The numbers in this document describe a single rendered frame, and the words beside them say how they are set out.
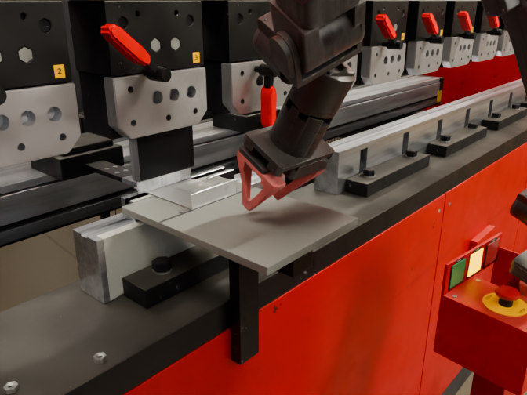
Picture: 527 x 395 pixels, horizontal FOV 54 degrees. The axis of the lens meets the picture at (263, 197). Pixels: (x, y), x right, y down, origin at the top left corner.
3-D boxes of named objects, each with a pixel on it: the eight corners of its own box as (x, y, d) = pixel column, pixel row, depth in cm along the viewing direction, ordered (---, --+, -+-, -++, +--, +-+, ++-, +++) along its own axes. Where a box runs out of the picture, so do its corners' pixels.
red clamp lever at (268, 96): (271, 130, 80) (272, 65, 77) (252, 126, 83) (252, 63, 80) (279, 128, 82) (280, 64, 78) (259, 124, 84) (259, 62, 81)
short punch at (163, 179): (141, 196, 74) (136, 130, 70) (133, 193, 75) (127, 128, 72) (194, 179, 81) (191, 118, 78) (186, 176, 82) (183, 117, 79)
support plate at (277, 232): (267, 276, 55) (267, 267, 54) (121, 213, 71) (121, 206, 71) (357, 224, 67) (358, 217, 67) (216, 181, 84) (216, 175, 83)
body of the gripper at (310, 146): (238, 144, 60) (262, 91, 55) (294, 130, 67) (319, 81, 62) (275, 181, 57) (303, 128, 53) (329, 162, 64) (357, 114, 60)
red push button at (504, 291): (510, 317, 86) (514, 298, 85) (487, 306, 89) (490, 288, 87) (521, 308, 88) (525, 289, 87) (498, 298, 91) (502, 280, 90)
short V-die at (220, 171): (135, 222, 73) (133, 201, 72) (122, 216, 75) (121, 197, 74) (234, 186, 87) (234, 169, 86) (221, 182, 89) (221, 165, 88)
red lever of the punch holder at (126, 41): (117, 20, 56) (174, 73, 64) (96, 19, 59) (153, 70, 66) (109, 34, 56) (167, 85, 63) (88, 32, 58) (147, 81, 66)
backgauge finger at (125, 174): (115, 204, 76) (112, 171, 74) (30, 168, 92) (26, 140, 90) (179, 183, 84) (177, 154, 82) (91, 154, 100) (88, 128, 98)
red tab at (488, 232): (474, 264, 150) (477, 242, 148) (467, 262, 152) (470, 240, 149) (492, 247, 161) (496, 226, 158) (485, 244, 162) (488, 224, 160)
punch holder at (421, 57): (413, 76, 121) (420, 0, 115) (380, 73, 126) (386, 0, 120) (440, 70, 132) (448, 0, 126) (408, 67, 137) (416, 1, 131)
